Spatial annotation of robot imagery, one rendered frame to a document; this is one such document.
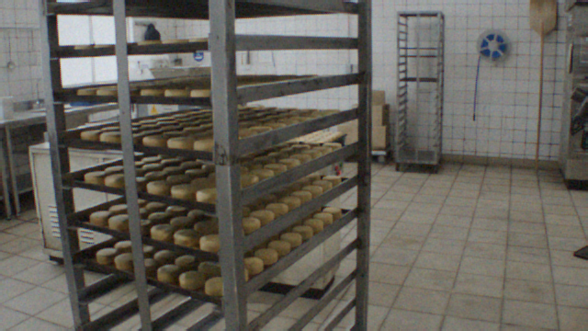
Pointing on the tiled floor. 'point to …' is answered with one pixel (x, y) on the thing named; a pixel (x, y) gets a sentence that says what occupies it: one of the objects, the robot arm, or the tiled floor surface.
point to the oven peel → (546, 20)
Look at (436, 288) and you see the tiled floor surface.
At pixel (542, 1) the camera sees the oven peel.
